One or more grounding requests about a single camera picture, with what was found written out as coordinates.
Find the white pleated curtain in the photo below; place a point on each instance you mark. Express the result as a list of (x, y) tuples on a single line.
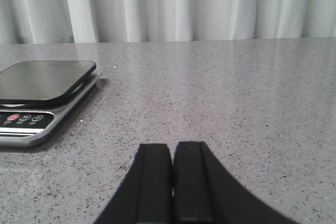
[(82, 21)]

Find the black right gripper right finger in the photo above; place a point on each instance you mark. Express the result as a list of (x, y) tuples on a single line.
[(205, 192)]

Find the silver digital kitchen scale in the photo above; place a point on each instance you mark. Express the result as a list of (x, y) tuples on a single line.
[(37, 95)]

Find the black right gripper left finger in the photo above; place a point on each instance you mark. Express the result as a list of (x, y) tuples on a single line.
[(145, 195)]

